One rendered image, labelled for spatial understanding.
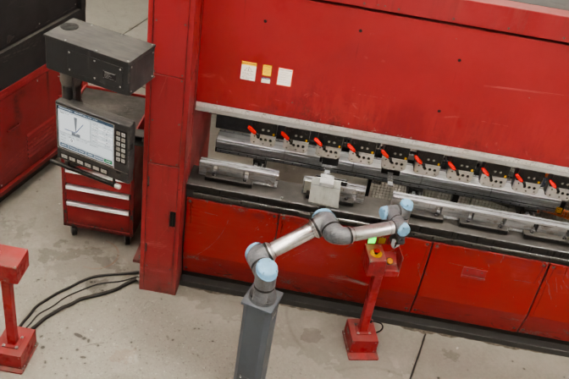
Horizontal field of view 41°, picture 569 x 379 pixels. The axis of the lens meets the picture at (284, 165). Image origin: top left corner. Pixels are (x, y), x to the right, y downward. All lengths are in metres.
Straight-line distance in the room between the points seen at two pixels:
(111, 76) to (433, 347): 2.79
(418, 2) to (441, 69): 0.42
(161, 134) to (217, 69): 0.50
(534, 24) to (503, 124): 0.62
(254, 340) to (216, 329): 0.78
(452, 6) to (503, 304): 2.06
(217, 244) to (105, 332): 0.89
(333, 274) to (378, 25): 1.72
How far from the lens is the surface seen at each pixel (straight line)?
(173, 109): 4.37
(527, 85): 4.42
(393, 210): 4.31
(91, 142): 4.10
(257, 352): 4.36
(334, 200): 4.56
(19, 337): 4.87
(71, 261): 5.50
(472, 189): 5.08
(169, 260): 5.04
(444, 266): 4.97
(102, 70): 3.87
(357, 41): 4.24
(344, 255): 4.92
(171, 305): 5.18
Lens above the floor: 3.69
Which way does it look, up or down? 34 degrees down
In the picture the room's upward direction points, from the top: 9 degrees clockwise
